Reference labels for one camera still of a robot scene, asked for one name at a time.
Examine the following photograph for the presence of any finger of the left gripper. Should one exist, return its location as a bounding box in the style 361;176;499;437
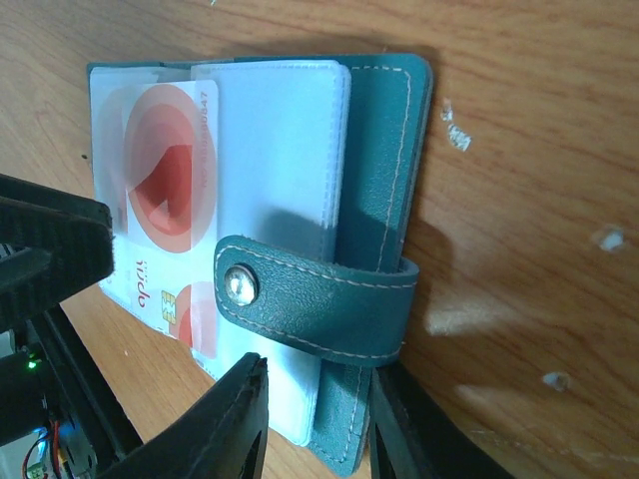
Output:
1;175;114;332

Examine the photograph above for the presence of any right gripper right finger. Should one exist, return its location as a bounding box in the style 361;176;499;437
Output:
369;366;511;479

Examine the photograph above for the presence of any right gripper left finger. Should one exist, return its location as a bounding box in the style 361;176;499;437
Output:
99;353;269;479

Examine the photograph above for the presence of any teal card holder wallet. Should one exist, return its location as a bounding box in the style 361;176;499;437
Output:
88;53;433;477

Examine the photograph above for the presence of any red white credit card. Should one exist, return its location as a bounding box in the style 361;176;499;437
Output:
88;64;197;317

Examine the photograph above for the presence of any black front rail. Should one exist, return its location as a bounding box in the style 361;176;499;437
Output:
1;306;142;478

